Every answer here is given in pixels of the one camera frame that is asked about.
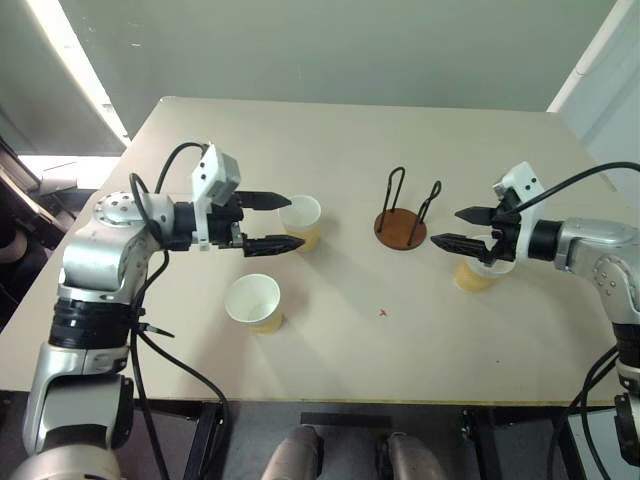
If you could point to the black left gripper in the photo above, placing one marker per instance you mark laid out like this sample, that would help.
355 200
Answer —
226 228

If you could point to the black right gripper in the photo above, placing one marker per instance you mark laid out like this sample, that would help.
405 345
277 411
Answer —
502 235

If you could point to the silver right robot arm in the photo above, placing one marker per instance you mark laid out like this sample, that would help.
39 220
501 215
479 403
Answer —
600 260

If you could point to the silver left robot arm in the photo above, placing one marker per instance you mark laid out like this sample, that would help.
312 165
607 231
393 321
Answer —
95 260

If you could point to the white and tan paper cup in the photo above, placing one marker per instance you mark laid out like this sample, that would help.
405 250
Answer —
255 305
475 275
302 220

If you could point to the dark rounded robot foot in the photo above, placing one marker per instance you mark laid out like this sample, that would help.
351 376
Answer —
410 457
292 455

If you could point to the dark brown furniture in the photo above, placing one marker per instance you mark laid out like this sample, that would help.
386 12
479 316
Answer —
20 225

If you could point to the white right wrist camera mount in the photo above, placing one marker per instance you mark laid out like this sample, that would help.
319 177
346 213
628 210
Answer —
522 200

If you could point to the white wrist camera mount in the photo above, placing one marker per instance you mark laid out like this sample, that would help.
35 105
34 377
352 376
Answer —
522 200
216 180

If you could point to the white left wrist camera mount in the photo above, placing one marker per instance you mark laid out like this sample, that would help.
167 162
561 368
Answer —
216 180

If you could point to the white corner post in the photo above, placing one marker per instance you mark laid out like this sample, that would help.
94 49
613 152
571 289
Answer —
590 55

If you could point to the black table frame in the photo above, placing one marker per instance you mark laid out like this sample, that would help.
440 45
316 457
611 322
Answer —
345 425

